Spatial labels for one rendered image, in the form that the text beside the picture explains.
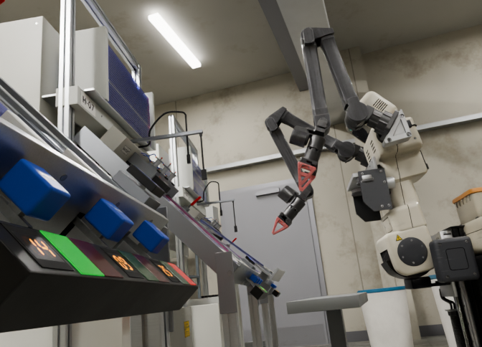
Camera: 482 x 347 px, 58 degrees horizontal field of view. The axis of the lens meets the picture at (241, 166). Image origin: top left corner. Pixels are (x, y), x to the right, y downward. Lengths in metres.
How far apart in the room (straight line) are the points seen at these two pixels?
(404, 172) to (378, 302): 3.09
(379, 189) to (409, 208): 0.13
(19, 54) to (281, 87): 5.16
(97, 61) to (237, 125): 4.92
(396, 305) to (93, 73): 3.83
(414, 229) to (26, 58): 1.56
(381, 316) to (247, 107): 3.55
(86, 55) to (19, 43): 0.24
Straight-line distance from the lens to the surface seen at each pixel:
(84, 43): 1.87
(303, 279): 5.89
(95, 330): 1.44
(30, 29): 1.88
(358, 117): 1.64
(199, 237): 1.35
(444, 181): 6.03
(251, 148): 6.41
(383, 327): 4.81
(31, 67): 1.79
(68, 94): 1.61
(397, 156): 1.81
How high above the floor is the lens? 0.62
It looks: 17 degrees up
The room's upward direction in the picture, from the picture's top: 6 degrees counter-clockwise
